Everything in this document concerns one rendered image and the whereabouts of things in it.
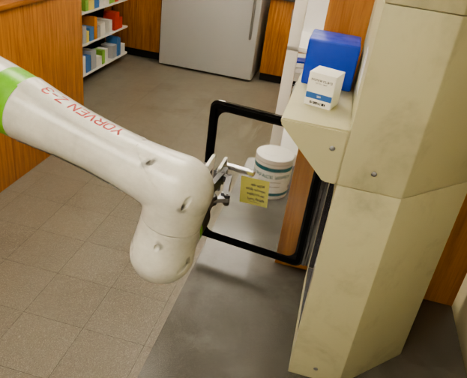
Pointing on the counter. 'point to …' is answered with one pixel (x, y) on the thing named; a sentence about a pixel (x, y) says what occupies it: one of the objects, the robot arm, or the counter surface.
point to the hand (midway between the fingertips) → (216, 166)
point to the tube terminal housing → (394, 187)
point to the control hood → (320, 130)
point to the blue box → (333, 55)
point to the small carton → (324, 87)
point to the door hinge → (315, 224)
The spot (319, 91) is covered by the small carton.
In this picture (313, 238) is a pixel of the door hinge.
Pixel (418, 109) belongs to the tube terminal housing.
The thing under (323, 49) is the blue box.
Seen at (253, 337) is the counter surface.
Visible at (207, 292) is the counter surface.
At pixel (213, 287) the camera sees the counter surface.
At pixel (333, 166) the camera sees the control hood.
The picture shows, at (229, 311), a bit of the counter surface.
